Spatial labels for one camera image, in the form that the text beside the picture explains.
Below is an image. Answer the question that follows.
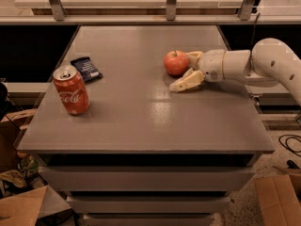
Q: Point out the grey drawer cabinet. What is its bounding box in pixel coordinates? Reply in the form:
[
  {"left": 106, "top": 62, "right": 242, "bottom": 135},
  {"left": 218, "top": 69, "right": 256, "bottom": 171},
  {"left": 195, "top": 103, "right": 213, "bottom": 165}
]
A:
[{"left": 19, "top": 25, "right": 274, "bottom": 226}]

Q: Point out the red apple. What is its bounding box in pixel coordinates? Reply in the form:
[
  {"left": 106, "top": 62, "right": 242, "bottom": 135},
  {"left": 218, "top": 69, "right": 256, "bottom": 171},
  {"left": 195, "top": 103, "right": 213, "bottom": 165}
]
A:
[{"left": 164, "top": 50, "right": 189, "bottom": 76}]

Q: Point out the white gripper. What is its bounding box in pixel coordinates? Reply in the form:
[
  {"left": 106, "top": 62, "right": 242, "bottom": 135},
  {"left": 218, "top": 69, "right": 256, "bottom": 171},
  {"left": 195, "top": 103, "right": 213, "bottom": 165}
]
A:
[{"left": 169, "top": 49, "right": 226, "bottom": 92}]

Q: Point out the metal frame rail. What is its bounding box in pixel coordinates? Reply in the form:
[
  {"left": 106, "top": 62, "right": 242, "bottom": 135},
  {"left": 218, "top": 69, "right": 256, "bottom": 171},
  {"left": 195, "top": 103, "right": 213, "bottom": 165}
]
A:
[{"left": 0, "top": 0, "right": 301, "bottom": 25}]

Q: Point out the brown cardboard box far left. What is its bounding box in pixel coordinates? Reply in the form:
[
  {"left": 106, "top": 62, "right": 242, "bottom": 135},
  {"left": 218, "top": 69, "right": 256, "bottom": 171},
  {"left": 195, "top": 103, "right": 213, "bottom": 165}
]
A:
[{"left": 0, "top": 109, "right": 36, "bottom": 172}]

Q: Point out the dark blue snack packet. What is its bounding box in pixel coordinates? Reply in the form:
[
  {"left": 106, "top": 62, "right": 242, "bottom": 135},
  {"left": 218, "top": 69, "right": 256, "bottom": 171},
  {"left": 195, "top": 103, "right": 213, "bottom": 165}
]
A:
[{"left": 71, "top": 56, "right": 103, "bottom": 83}]

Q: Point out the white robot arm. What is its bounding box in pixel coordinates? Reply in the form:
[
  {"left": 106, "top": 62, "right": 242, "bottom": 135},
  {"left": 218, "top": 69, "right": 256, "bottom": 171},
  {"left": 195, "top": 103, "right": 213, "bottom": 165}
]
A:
[{"left": 169, "top": 38, "right": 301, "bottom": 105}]

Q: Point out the red coke can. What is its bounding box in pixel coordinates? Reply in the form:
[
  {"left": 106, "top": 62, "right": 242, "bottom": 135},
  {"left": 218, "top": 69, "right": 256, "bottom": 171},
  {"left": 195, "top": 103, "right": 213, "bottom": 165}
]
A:
[{"left": 53, "top": 65, "right": 89, "bottom": 115}]

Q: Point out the cardboard box right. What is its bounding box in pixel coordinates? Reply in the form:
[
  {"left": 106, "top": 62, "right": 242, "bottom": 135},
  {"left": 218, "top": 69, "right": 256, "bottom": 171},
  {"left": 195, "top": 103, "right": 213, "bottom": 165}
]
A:
[{"left": 254, "top": 168, "right": 301, "bottom": 226}]

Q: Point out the crumpled snack bags pile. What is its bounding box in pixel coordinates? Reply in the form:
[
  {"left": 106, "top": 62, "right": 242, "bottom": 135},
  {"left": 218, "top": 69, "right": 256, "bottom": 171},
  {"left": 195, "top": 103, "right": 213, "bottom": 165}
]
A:
[{"left": 0, "top": 155, "right": 47, "bottom": 199}]

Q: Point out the black cable on floor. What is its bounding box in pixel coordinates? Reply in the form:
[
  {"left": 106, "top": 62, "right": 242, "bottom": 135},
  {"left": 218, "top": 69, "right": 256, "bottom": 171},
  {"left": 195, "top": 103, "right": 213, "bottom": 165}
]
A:
[{"left": 277, "top": 134, "right": 301, "bottom": 158}]

